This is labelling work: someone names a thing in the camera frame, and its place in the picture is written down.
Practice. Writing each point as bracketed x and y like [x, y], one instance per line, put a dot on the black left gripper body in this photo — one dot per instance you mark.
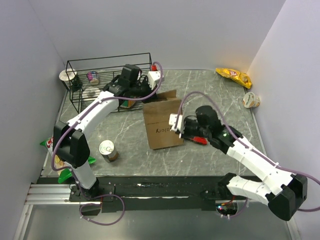
[140, 90]

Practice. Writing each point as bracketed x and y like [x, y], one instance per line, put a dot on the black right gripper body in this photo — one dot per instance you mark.
[193, 128]

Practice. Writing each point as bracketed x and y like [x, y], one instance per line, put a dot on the red black utility knife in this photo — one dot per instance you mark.
[199, 140]

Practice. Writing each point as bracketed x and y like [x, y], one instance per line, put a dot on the brown cardboard express box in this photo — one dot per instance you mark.
[156, 119]

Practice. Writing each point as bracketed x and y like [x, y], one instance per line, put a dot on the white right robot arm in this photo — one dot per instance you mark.
[282, 191]

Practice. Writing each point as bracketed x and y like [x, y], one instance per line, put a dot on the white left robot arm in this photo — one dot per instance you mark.
[70, 138]

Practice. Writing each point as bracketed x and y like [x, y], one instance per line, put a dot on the purple label small cup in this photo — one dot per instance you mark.
[93, 78]

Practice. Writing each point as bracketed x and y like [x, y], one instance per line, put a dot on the white round container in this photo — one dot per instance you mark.
[90, 94]

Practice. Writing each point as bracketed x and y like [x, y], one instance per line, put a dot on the black cone object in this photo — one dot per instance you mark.
[75, 84]

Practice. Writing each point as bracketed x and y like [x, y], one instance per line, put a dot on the Chobani yogurt cup right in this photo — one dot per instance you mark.
[250, 100]

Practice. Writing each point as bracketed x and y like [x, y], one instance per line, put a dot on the silver tin can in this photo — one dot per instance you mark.
[108, 151]

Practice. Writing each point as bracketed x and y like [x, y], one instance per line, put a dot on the yellow Lays chips bag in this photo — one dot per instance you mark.
[239, 77]

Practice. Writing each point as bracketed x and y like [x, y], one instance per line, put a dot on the white paper cup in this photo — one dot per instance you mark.
[67, 77]

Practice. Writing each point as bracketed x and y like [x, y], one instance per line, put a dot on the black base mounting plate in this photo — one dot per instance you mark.
[138, 193]

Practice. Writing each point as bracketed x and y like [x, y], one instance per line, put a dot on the green chips bag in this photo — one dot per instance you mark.
[63, 174]

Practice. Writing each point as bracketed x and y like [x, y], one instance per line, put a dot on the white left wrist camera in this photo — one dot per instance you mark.
[154, 77]

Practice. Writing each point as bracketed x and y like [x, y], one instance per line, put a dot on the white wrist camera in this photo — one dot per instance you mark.
[175, 122]
[154, 77]

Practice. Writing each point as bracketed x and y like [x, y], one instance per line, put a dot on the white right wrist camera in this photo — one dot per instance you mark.
[175, 122]

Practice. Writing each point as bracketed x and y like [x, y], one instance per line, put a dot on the black wire basket rack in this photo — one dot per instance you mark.
[116, 73]

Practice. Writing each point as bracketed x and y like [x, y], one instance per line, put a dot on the aluminium frame rail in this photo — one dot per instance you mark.
[48, 215]

